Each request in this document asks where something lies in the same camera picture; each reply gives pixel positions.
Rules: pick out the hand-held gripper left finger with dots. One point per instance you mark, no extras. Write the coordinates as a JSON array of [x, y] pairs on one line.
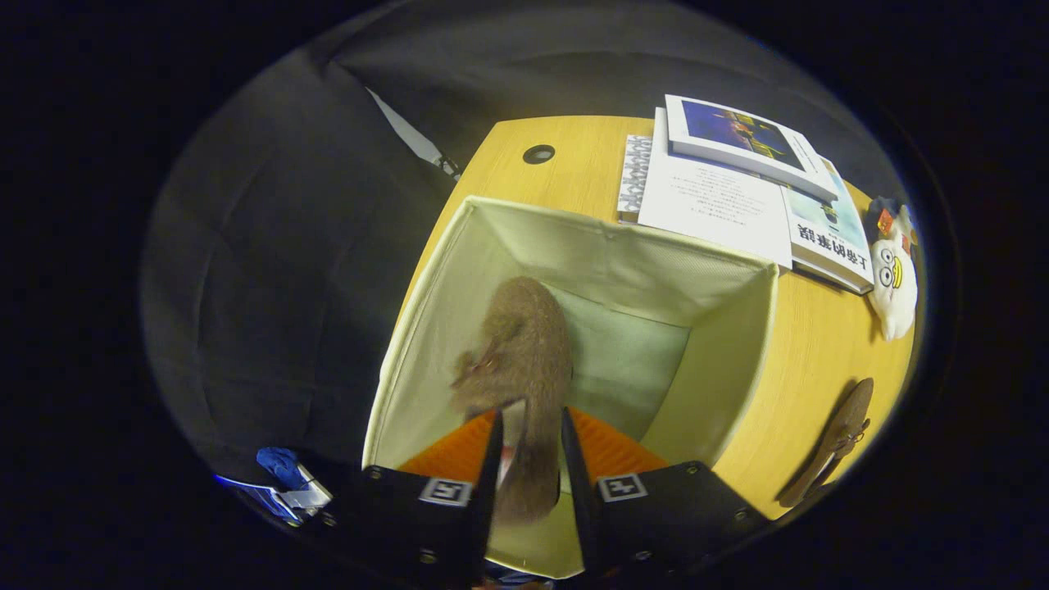
[[488, 492]]

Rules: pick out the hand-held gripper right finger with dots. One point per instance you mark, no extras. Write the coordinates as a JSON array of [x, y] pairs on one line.
[[578, 492]]

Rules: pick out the brown fuzzy shoe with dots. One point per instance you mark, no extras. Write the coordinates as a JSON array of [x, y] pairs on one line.
[[844, 426], [529, 352]]

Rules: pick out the cream fabric storage box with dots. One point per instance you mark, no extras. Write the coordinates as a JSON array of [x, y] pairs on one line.
[[631, 270]]

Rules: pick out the blue cloth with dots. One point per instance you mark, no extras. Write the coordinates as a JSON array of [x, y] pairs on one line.
[[283, 467]]

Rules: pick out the blue leaflet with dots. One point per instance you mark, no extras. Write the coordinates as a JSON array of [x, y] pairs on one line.
[[246, 492]]

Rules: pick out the white text booklet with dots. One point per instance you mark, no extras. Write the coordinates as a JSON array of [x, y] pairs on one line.
[[713, 205]]

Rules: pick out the striped spine book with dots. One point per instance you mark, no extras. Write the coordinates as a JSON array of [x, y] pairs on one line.
[[635, 176]]

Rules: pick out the white duck plush toy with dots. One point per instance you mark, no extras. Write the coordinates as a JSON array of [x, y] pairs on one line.
[[893, 287]]

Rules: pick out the navy penguin plush toy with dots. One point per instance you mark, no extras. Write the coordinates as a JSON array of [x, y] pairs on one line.
[[883, 202]]

